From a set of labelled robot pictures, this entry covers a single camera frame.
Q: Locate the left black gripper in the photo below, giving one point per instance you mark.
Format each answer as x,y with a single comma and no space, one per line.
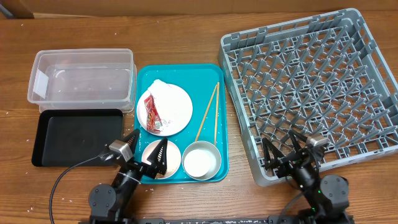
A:
151,172

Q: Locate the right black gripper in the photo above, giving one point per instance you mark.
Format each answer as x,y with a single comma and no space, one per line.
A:
288,160

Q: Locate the small pink bowl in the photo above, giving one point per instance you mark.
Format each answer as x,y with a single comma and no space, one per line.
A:
173,156

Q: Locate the white paper cup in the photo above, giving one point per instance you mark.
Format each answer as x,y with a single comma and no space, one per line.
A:
198,163

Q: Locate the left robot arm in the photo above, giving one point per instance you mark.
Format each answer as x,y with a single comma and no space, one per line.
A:
109,202

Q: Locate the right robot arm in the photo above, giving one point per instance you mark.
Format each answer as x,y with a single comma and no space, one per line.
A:
321,199

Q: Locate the grey dishwasher rack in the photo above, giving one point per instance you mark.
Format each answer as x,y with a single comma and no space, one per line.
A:
323,74

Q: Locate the red snack wrapper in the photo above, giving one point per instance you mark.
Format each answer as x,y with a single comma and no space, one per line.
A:
153,121

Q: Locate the grey metal bowl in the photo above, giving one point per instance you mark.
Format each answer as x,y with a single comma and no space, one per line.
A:
211,148

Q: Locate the crumpled white napkin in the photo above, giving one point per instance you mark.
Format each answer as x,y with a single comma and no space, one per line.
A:
161,91

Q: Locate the teal serving tray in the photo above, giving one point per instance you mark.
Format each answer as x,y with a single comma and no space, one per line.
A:
204,109

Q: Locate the clear plastic bin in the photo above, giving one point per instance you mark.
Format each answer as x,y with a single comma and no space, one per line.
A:
70,79

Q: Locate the black plastic tray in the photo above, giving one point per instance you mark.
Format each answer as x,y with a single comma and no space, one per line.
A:
67,137

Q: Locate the left wooden chopstick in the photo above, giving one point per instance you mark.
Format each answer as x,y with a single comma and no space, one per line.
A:
205,114

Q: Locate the wooden chopstick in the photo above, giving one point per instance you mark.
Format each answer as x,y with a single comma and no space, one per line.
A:
216,113
205,114

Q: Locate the right wooden chopstick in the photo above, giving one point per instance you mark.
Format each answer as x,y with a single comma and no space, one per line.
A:
216,113

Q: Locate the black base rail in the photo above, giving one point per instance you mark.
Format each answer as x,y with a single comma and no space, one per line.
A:
268,220

